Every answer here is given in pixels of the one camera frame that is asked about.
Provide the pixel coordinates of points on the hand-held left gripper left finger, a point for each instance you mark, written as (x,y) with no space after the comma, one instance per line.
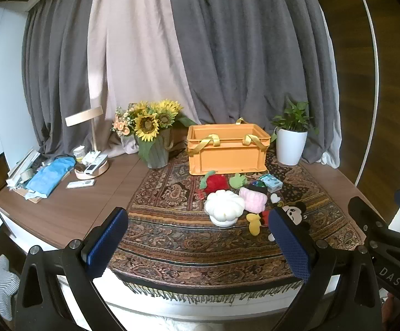
(107,239)

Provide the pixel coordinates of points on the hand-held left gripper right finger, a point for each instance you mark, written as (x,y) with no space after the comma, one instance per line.
(289,244)

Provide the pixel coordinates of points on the mouse plush toy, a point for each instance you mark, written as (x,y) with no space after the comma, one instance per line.
(295,213)

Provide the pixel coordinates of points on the white heart plush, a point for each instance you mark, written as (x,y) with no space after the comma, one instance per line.
(275,198)

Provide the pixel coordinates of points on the pink plush toy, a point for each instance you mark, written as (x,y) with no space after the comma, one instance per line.
(253,200)

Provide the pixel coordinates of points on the blue cartoon tissue pack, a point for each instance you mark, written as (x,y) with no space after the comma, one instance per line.
(270,182)

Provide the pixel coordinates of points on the black ball toy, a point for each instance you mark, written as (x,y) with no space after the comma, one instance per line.
(257,187)

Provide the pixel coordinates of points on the white pumpkin plush toy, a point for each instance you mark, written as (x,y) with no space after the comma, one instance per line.
(224,207)

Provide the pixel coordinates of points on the green plush toy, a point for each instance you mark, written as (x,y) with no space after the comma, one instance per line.
(238,181)

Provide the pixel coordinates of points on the red strawberry plush toy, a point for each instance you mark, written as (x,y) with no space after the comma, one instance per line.
(215,182)

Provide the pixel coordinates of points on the orange plastic crate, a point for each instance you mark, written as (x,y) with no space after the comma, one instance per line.
(227,155)

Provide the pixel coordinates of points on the white sheer curtain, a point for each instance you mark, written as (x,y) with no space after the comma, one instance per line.
(331,160)

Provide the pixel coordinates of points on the white remote control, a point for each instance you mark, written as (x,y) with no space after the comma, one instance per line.
(81,184)
(89,158)
(95,164)

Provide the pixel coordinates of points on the patterned fringed rug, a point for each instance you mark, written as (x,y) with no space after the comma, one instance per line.
(186,241)

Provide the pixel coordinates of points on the blue cloth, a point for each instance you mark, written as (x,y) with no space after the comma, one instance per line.
(50,177)

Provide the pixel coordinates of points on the white ribbed plant pot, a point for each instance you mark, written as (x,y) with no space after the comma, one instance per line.
(291,146)

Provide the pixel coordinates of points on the grey ribbed vase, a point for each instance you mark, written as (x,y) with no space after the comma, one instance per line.
(158,153)

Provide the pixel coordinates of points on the stack of white boxes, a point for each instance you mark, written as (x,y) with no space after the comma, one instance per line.
(22,167)

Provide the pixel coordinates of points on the wooden desk lamp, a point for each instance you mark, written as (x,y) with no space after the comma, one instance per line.
(92,127)

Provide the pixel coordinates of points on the green potted plant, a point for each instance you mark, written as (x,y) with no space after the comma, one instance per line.
(295,117)

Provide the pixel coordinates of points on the striped star pillow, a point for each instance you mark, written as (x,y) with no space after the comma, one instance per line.
(0,286)

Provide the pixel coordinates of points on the sunflower bouquet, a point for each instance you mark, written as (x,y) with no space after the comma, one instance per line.
(148,122)

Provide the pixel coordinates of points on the white curved pole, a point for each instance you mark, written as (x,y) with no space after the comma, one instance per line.
(377,76)

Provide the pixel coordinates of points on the beige curtain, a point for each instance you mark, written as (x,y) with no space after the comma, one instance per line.
(134,58)

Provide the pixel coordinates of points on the grey curtain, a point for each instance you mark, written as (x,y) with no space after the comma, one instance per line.
(248,58)
(62,58)

